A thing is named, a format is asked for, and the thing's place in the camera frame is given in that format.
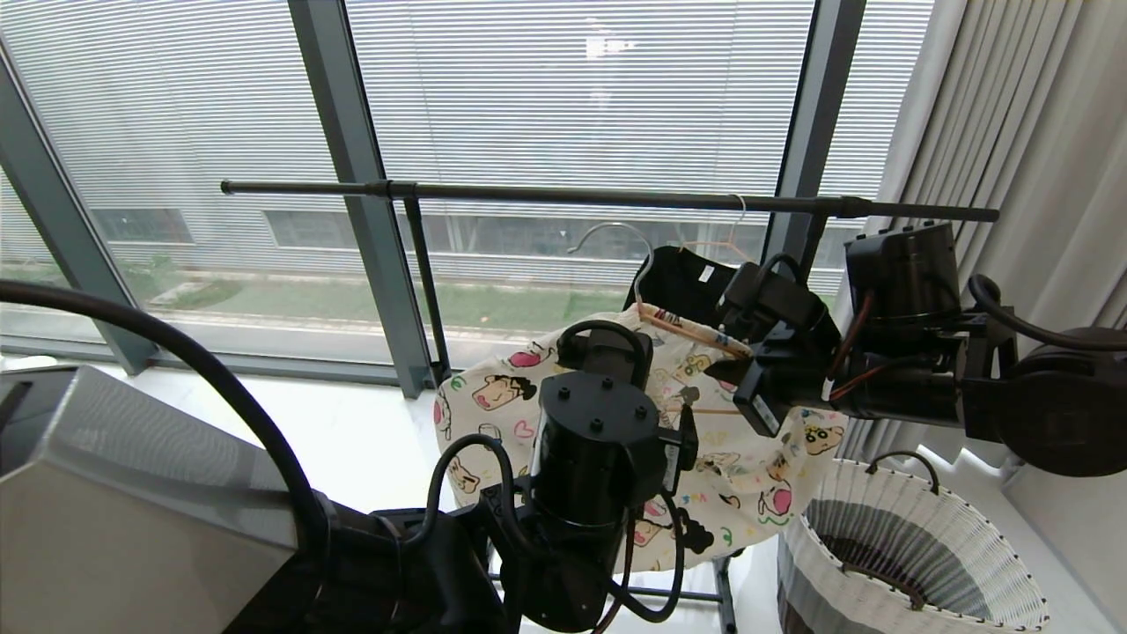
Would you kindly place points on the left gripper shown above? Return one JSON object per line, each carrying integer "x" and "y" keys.
{"x": 680, "y": 453}

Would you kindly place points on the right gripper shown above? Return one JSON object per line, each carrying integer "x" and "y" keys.
{"x": 784, "y": 383}

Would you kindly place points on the pink clothes hanger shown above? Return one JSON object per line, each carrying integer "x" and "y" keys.
{"x": 731, "y": 248}
{"x": 696, "y": 336}

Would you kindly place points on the black garment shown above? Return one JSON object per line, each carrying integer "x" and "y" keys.
{"x": 682, "y": 286}

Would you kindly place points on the cream printed garment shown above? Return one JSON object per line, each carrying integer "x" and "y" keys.
{"x": 493, "y": 396}

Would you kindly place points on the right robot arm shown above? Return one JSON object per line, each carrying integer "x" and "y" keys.
{"x": 1057, "y": 405}

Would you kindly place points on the white laundry basket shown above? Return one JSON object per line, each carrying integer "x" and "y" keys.
{"x": 924, "y": 546}

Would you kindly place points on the black clothes rack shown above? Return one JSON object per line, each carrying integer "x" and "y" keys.
{"x": 572, "y": 195}

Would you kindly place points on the beige curtain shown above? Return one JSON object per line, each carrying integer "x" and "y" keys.
{"x": 1012, "y": 132}

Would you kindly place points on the window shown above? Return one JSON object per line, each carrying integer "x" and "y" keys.
{"x": 572, "y": 88}

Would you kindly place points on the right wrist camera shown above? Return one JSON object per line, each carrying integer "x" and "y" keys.
{"x": 775, "y": 304}

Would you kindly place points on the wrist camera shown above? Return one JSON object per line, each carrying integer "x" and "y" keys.
{"x": 775, "y": 304}
{"x": 607, "y": 352}

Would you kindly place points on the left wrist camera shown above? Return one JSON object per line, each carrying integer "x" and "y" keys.
{"x": 607, "y": 352}

